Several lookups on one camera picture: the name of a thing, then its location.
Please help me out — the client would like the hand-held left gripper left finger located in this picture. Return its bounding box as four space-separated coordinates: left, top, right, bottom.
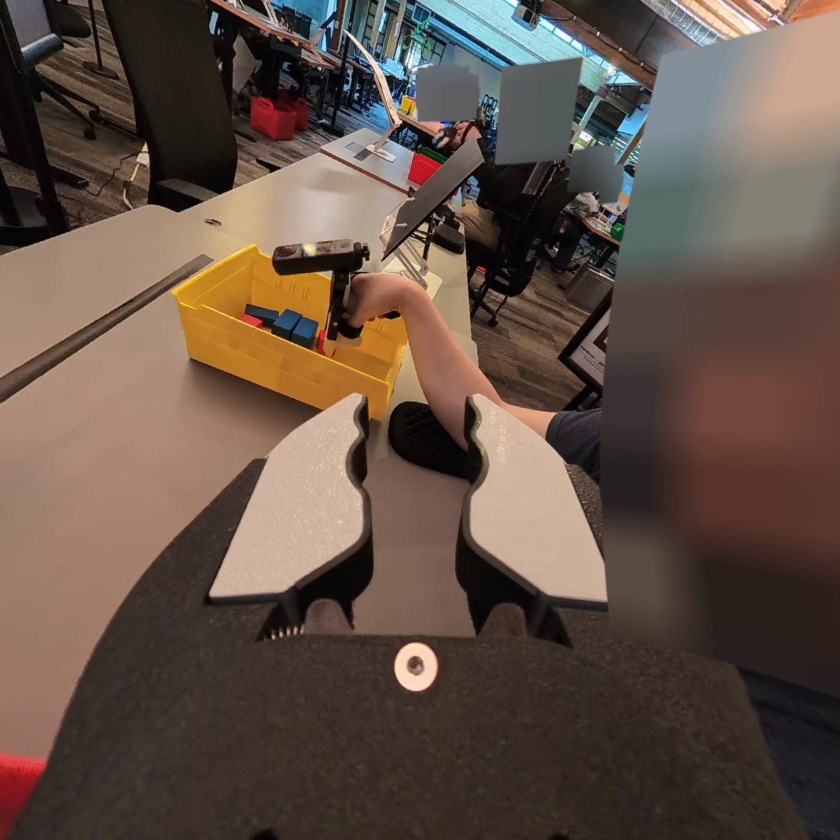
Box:
208 392 376 634

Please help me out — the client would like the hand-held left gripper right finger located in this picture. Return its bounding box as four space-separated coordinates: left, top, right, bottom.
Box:
456 394 609 634

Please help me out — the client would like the yellow plastic bin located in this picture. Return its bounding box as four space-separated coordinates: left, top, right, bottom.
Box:
172 244 409 422

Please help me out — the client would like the person's right forearm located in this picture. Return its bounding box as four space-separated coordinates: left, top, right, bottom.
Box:
387 279 553 455

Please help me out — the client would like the person's right hand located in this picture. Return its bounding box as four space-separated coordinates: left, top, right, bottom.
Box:
346 272 413 324

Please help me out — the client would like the black tilted board stand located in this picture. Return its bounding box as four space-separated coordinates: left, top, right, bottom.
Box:
379 136 487 291

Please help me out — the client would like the framed black white marker sign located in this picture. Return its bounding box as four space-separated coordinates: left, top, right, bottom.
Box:
556 289 615 412

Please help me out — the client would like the white curved board stand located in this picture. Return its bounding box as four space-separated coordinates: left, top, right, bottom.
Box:
341 29 403 163

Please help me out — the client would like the black mesh office chair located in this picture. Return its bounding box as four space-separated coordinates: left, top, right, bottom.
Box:
468 161 573 329

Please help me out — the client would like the grey trash bin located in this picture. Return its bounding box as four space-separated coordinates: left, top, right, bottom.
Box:
564 262 616 311

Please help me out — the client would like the black swivel chair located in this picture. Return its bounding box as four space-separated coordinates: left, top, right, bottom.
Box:
0 0 101 232

